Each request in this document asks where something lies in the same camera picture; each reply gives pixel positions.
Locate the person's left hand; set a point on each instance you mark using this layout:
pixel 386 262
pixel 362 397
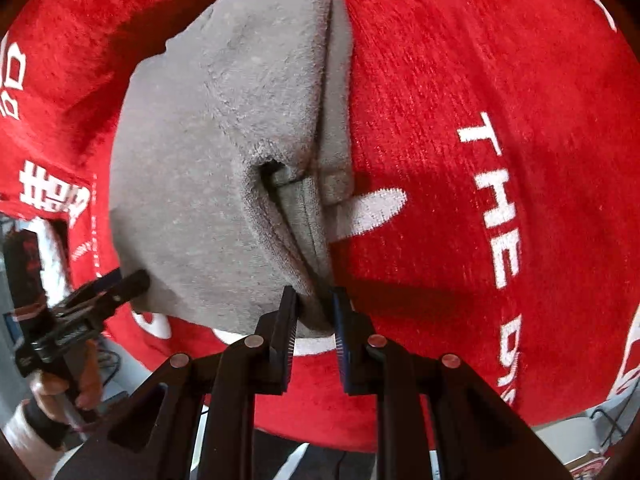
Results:
pixel 87 375

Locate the red printed box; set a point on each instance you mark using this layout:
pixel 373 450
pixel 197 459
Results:
pixel 590 470

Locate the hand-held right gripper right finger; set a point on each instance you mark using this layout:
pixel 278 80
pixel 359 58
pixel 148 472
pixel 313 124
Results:
pixel 341 340

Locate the person's left forearm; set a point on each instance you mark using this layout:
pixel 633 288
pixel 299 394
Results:
pixel 30 440

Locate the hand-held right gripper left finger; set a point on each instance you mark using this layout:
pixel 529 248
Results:
pixel 289 340

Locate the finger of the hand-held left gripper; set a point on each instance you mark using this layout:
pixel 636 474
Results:
pixel 107 278
pixel 136 283

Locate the red printed blanket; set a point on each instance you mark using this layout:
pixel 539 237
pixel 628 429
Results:
pixel 450 70

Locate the grey small garment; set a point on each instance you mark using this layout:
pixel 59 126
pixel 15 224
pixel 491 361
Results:
pixel 200 160

